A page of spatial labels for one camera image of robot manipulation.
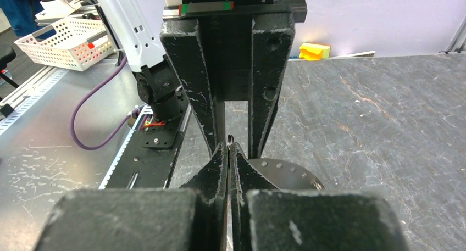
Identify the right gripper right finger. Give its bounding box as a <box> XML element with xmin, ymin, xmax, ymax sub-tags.
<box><xmin>229</xmin><ymin>143</ymin><xmax>409</xmax><ymax>250</ymax></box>

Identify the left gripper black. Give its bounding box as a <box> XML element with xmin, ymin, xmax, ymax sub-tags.
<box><xmin>160</xmin><ymin>0</ymin><xmax>307</xmax><ymax>159</ymax></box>

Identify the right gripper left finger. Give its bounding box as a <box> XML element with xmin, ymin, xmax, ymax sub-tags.
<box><xmin>35</xmin><ymin>142</ymin><xmax>228</xmax><ymax>250</ymax></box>

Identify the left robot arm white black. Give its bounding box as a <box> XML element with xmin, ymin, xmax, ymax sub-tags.
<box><xmin>97</xmin><ymin>0</ymin><xmax>307</xmax><ymax>159</ymax></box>

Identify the yellow orange block at left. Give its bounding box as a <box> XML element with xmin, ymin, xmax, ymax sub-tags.
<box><xmin>298</xmin><ymin>43</ymin><xmax>331</xmax><ymax>61</ymax></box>

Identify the white perforated plastic basket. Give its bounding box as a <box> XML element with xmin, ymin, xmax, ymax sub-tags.
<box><xmin>14</xmin><ymin>18</ymin><xmax>116</xmax><ymax>71</ymax></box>

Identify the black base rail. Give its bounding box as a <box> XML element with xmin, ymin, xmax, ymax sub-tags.
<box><xmin>105</xmin><ymin>104</ymin><xmax>191</xmax><ymax>189</ymax></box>

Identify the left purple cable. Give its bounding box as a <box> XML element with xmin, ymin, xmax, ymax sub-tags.
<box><xmin>70</xmin><ymin>54</ymin><xmax>146</xmax><ymax>151</ymax></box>

